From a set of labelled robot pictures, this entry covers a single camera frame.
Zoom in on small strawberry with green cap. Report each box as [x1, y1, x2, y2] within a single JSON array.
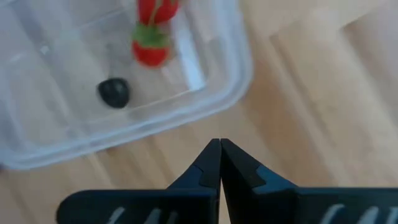
[[131, 23, 172, 68]]

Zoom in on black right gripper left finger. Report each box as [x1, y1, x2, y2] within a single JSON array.
[[55, 138, 222, 224]]

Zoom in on clear plastic tupperware container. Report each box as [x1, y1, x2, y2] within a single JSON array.
[[0, 0, 254, 170]]

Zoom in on dark blueberry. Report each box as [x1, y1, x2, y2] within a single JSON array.
[[97, 77, 131, 109]]

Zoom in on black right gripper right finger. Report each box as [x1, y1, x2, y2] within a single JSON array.
[[220, 138, 398, 224]]

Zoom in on red strawberry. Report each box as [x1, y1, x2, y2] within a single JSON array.
[[136, 0, 181, 26]]

